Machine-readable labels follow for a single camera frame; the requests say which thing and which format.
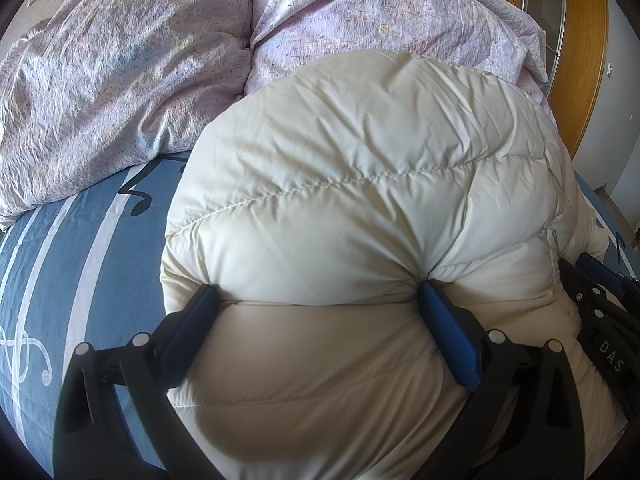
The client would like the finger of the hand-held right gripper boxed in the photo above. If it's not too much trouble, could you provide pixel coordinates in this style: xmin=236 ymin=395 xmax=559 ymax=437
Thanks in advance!
xmin=576 ymin=252 xmax=640 ymax=297
xmin=557 ymin=257 xmax=607 ymax=312

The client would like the lilac patterned duvet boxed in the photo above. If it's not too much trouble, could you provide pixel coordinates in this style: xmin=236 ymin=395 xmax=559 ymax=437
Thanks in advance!
xmin=0 ymin=0 xmax=257 ymax=231
xmin=244 ymin=0 xmax=552 ymax=107

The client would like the cream quilted down jacket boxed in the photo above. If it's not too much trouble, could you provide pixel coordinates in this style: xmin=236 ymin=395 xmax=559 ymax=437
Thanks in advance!
xmin=160 ymin=49 xmax=632 ymax=480

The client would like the wooden wardrobe door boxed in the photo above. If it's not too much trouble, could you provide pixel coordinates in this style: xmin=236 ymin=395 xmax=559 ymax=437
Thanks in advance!
xmin=505 ymin=0 xmax=610 ymax=162

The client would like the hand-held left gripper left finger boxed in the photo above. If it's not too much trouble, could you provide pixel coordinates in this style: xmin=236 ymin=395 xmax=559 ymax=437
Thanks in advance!
xmin=52 ymin=284 xmax=221 ymax=480

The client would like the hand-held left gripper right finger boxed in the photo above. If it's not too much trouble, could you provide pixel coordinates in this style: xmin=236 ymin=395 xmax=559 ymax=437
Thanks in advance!
xmin=417 ymin=280 xmax=586 ymax=480

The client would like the blue striped bedsheet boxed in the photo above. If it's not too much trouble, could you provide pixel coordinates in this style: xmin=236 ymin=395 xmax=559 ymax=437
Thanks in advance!
xmin=0 ymin=150 xmax=640 ymax=480

